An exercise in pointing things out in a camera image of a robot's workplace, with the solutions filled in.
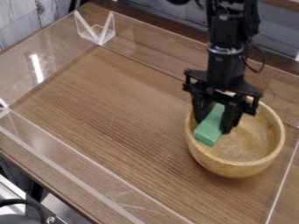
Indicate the green rectangular block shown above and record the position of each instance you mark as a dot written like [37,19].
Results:
[206,131]

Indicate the brown wooden bowl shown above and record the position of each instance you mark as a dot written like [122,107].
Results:
[246,150]

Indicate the black metal bracket with screw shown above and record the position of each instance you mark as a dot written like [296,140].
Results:
[30,212]

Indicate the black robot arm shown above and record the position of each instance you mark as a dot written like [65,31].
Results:
[232,21]

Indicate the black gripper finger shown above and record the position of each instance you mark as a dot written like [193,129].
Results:
[201,105]
[230,115]

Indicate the clear acrylic tray wall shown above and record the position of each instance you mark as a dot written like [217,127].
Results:
[102,156]

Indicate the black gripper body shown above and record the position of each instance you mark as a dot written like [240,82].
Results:
[222,79]

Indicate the clear acrylic corner bracket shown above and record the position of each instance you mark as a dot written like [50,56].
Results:
[98,34]

